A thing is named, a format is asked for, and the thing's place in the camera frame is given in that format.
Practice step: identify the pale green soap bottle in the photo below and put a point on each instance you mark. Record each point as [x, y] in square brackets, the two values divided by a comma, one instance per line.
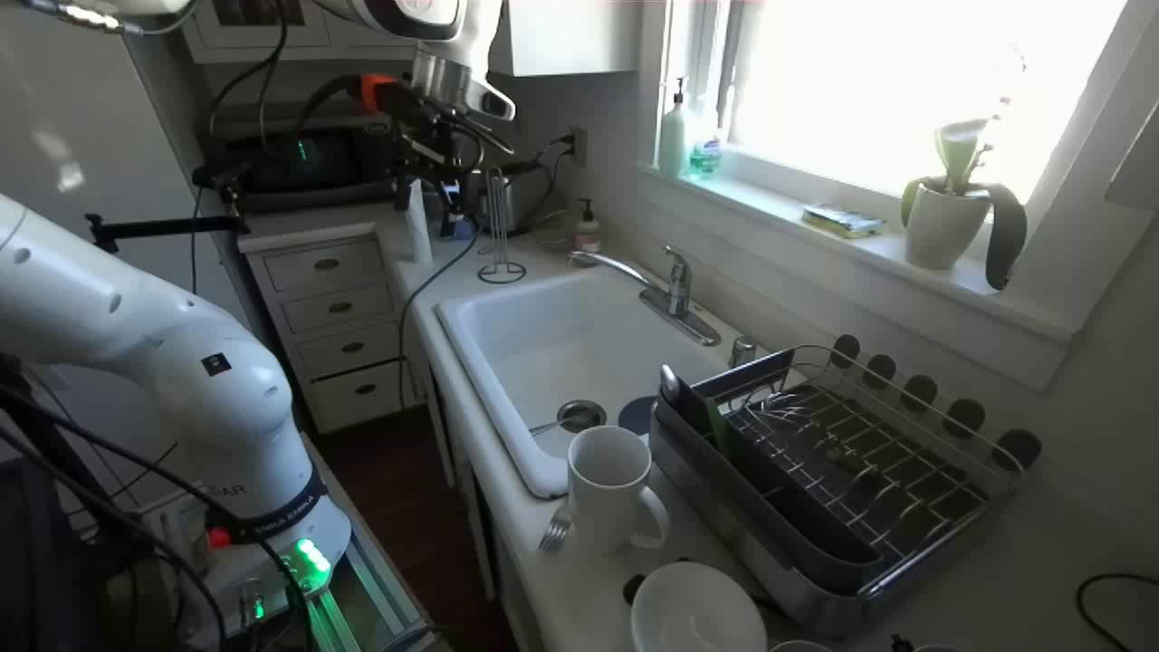
[671, 133]

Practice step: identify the white round bowl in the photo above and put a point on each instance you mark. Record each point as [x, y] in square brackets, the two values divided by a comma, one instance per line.
[691, 608]

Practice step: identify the wall power outlet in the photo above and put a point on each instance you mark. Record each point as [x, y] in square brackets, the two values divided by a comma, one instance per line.
[568, 146]

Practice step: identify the white ceramic mug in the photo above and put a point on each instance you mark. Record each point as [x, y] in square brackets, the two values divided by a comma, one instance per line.
[611, 490]

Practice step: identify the blue plate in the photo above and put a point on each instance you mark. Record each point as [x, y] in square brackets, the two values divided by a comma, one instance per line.
[638, 419]

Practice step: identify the white plastic bottle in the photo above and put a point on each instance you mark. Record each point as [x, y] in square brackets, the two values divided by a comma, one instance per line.
[417, 223]

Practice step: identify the metal dish drying rack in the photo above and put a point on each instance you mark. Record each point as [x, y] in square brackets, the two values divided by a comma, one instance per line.
[845, 482]

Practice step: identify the white ceramic sink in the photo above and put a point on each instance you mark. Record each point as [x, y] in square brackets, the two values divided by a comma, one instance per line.
[544, 349]

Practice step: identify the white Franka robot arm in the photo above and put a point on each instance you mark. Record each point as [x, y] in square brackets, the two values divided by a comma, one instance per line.
[183, 364]

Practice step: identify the metal sink drain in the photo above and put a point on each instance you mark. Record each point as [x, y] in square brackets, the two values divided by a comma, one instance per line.
[743, 349]
[579, 413]

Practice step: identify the green yellow sponge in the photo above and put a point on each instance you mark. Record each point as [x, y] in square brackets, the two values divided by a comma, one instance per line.
[840, 223]

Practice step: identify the white upper cabinet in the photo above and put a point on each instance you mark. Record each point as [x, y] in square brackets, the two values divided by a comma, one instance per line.
[556, 31]

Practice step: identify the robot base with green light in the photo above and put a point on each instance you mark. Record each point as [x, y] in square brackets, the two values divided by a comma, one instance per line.
[301, 590]

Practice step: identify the round sink stopper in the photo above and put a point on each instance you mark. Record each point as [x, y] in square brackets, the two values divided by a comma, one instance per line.
[501, 274]

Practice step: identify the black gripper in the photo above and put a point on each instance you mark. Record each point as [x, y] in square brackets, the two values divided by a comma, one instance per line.
[451, 121]

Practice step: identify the plant in white pot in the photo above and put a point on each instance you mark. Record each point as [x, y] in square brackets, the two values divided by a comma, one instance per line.
[945, 220]

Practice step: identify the black clamp bar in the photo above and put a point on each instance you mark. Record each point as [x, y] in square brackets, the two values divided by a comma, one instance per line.
[155, 226]

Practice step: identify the white drawer cabinet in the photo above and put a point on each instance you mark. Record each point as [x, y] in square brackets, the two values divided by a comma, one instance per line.
[336, 327]

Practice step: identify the small dark capped bottle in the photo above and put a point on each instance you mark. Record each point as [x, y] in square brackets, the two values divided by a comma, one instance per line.
[589, 230]

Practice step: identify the chrome sink tap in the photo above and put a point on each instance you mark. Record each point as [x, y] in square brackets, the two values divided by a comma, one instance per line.
[660, 290]

